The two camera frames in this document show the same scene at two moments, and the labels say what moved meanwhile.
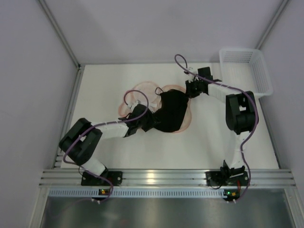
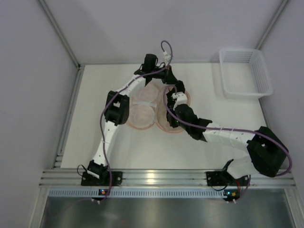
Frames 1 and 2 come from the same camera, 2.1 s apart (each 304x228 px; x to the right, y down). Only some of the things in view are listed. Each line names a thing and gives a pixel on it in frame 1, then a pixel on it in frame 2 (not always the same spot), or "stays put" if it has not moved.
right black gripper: [190, 89] → [169, 103]
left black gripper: [147, 121] → [173, 79]
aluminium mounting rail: [69, 177] stays put
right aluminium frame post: [280, 10] stays put
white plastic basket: [245, 70] stays put
